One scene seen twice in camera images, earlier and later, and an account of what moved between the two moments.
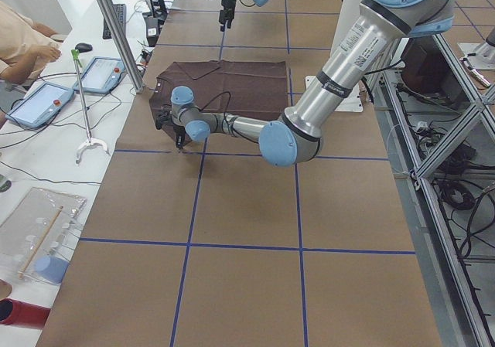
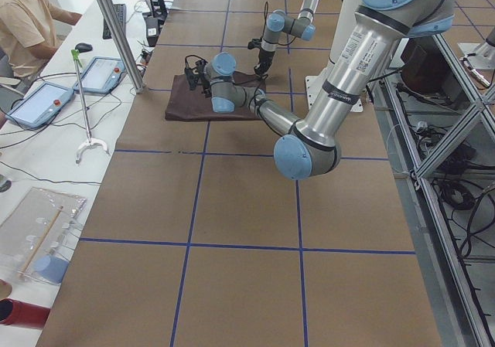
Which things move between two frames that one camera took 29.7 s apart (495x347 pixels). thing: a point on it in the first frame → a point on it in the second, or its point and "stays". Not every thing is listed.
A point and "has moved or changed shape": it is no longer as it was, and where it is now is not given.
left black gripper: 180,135 → 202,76
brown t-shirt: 254,88 has moved or changed shape
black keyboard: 121,11 stays
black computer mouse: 83,47 stays
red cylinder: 14,312 stays
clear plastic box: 36,236 stays
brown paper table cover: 209,244 stays
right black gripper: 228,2 → 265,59
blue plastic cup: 52,269 stays
